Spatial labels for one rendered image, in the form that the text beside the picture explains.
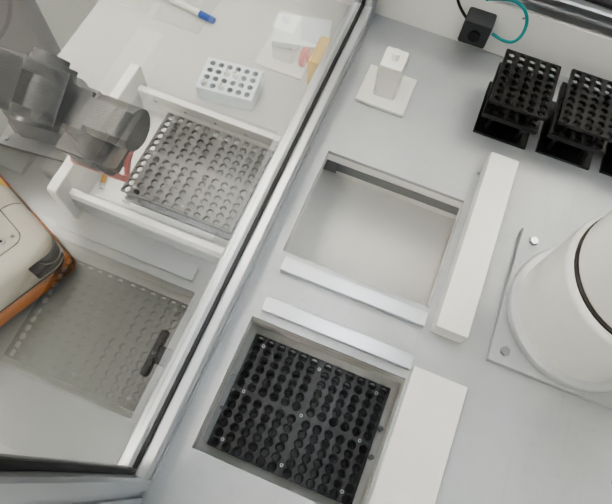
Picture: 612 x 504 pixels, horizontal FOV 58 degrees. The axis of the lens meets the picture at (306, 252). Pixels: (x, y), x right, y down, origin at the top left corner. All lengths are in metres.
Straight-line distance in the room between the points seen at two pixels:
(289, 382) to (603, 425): 0.46
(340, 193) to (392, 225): 0.11
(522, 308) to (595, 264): 0.18
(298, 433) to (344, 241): 0.35
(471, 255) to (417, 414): 0.25
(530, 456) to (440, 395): 0.15
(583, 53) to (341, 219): 0.51
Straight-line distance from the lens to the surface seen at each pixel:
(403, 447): 0.80
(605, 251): 0.70
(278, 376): 0.85
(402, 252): 1.01
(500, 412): 0.86
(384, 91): 1.01
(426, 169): 0.96
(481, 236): 0.89
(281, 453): 0.84
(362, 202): 1.04
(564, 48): 1.13
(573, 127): 0.99
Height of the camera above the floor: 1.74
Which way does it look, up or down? 67 degrees down
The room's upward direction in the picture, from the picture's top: 7 degrees clockwise
